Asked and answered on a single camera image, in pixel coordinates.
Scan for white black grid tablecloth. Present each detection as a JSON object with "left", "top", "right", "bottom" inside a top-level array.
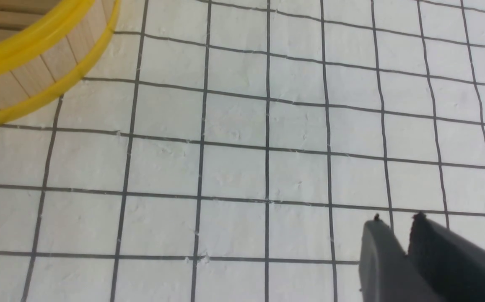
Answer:
[{"left": 0, "top": 0, "right": 485, "bottom": 302}]

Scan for bamboo steamer tray yellow rim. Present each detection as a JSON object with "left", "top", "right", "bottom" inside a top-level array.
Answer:
[{"left": 0, "top": 0, "right": 120, "bottom": 125}]

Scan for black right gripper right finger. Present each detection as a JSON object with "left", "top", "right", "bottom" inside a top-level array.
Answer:
[{"left": 407, "top": 212, "right": 485, "bottom": 302}]

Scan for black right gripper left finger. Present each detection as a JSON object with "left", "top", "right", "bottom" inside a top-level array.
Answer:
[{"left": 358, "top": 214, "right": 444, "bottom": 302}]

